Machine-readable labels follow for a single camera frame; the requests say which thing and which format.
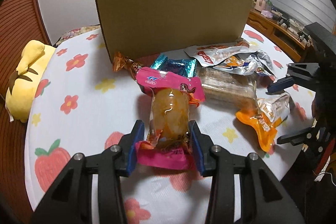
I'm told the pink chicken snack packet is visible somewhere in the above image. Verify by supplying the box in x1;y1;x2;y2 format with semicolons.
135;67;206;170

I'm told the wooden louvre wardrobe door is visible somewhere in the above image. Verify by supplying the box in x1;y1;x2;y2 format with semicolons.
1;0;50;222

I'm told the clear wafer biscuit packet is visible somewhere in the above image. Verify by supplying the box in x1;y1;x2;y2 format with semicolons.
197;67;257;110

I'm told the brown cardboard box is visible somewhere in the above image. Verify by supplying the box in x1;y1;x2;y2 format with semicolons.
95;0;252;59

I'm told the orange white snack packet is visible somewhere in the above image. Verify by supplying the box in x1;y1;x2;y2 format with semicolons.
236;92;291;153

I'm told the floral white bed sheet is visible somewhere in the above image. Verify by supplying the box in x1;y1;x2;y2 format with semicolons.
25;30;301;223

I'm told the white blue snack packet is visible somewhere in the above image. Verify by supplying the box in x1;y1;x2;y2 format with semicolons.
213;50;274;76

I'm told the brown foil candy packet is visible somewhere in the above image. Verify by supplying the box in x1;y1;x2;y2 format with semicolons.
112;52;143;78

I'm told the pink kettle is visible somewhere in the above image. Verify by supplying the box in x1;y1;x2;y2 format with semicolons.
254;0;266;12

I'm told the blue foil candy packet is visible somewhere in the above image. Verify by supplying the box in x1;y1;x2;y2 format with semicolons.
150;53;197;77

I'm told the white chicken foot snack packet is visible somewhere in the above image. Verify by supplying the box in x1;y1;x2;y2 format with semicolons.
184;40;260;67

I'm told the wooden sideboard cabinet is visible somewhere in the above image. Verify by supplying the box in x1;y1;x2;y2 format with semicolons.
247;9;308;62

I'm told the yellow pikachu plush toy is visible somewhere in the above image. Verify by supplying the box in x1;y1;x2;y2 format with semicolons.
5;40;55;123

